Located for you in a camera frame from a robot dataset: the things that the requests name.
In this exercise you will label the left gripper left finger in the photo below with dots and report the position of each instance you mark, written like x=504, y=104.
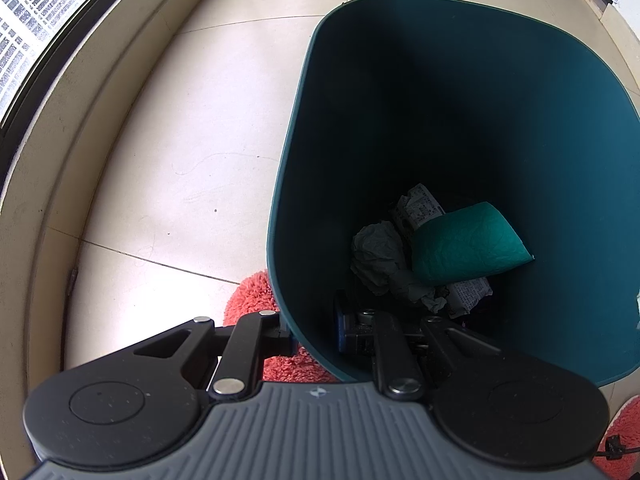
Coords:
x=256, y=337

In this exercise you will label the right red fuzzy slipper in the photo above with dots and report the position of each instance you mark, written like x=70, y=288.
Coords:
x=618, y=455

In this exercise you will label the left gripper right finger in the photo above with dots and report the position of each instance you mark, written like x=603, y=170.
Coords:
x=373, y=339

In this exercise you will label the green sponge cloth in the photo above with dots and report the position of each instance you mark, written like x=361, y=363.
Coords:
x=489, y=241

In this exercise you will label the purple white carton box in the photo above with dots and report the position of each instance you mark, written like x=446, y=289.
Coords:
x=437, y=257

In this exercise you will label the dark teal trash bin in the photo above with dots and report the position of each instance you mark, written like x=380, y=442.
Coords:
x=477, y=104

